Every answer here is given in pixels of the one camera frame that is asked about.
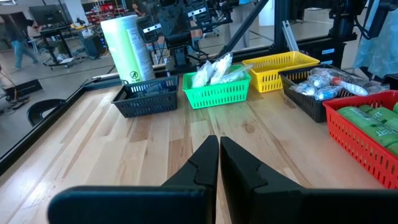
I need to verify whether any black box on floor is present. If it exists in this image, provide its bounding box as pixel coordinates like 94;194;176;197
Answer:
1;79;43;100

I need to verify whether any black plastic basket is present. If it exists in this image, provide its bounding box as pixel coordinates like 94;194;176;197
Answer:
278;63;389;123
111;75;180;118

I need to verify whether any yellow plastic basket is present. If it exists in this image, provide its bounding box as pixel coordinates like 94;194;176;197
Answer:
241;50;321;93

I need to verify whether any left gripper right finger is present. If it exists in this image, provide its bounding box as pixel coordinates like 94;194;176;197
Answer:
220;136;398;224

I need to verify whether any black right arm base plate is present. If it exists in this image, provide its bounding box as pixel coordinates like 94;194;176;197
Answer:
154;62;203;77

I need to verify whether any black rolling cart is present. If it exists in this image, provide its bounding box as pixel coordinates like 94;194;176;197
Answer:
39;24;76;68

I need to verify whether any green plastic basket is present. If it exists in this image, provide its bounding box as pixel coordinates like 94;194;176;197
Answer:
182;64;252;110

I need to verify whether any black monitor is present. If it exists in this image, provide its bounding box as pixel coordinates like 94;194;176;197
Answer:
29;4;65;26

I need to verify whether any red plastic basket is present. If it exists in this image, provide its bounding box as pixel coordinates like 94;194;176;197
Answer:
322;90;398;190

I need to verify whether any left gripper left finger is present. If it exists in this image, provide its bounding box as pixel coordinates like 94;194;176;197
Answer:
46;135;220;224

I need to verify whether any silver metal bracket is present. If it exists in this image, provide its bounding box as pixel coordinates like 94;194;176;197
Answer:
281;20;300;53

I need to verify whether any dark blue tube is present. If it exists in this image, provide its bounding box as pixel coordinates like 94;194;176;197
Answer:
141;82;170;94
132;88;162;99

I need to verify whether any white green wipes canister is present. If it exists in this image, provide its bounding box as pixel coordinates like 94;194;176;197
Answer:
99;14;156;85

